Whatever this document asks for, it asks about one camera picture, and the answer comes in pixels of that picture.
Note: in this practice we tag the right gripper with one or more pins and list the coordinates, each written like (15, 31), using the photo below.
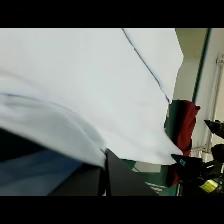
(203, 178)

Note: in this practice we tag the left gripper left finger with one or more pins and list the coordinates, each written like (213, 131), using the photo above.
(83, 181)

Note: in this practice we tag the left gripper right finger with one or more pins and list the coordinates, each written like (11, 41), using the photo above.
(125, 180)

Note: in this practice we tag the white shirt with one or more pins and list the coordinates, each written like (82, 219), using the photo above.
(86, 86)

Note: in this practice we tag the red garment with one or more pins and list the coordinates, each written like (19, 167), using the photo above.
(185, 126)

